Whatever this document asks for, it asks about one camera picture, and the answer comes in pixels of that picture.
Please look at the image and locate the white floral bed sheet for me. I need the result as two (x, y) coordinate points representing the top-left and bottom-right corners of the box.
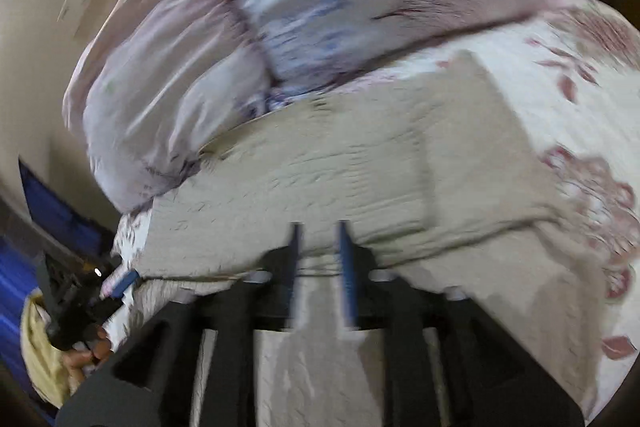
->
(107, 0), (640, 425)

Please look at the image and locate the person's left hand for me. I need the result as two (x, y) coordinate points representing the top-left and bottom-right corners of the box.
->
(61, 326), (115, 389)

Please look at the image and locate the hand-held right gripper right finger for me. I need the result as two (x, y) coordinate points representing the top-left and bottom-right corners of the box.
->
(336, 220), (586, 427)

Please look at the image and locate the beige knitted garment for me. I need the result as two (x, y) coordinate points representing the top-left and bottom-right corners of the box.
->
(131, 49), (608, 425)

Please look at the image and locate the blue cloth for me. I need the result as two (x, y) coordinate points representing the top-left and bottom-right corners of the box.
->
(0, 159), (115, 425)

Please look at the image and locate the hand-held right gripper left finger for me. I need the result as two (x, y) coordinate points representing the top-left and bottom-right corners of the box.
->
(55, 222), (304, 427)

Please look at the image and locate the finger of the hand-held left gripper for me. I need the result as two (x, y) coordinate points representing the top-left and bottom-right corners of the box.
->
(100, 270), (142, 300)

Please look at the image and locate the yellow cloth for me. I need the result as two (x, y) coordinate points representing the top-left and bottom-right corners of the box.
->
(20, 288), (76, 408)

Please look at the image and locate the lavender patterned pillow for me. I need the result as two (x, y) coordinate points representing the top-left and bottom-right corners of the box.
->
(61, 0), (576, 214)

